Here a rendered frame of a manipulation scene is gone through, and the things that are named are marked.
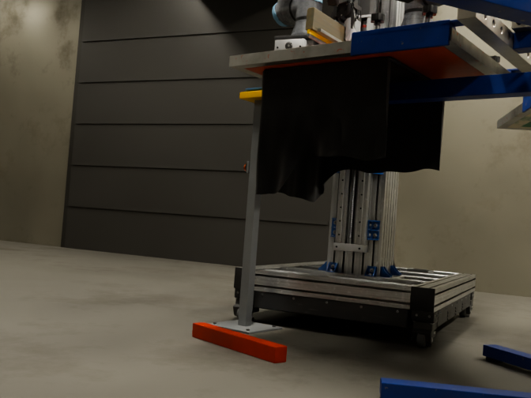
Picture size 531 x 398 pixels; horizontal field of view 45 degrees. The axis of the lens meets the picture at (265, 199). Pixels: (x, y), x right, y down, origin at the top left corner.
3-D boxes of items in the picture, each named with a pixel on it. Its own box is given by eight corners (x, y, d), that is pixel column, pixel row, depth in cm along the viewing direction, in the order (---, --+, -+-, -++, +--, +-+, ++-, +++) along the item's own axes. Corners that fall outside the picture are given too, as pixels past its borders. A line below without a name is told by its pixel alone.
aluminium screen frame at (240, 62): (228, 66, 220) (229, 55, 220) (319, 100, 267) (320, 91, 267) (451, 41, 172) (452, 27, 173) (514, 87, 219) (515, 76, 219)
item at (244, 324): (205, 325, 258) (224, 88, 261) (240, 321, 275) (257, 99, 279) (248, 334, 244) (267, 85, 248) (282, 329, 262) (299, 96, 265)
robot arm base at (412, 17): (402, 41, 280) (404, 19, 280) (438, 39, 273) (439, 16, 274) (394, 31, 266) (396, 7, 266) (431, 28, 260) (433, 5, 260)
